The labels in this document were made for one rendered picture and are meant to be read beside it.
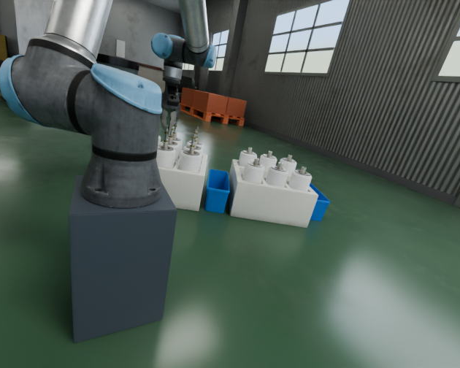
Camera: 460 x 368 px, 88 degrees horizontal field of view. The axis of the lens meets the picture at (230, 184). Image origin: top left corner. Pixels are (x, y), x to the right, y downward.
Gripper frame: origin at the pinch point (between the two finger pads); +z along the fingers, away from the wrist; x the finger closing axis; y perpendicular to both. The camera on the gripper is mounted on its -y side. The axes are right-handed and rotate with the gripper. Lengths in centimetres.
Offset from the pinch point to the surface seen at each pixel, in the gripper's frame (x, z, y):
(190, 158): -10.0, 10.6, -8.1
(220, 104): -157, 1, 336
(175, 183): -4.4, 22.2, -9.2
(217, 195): -23.2, 25.3, -14.2
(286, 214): -55, 28, -28
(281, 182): -50, 14, -23
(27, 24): 247, -87, 820
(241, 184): -31.5, 17.3, -19.2
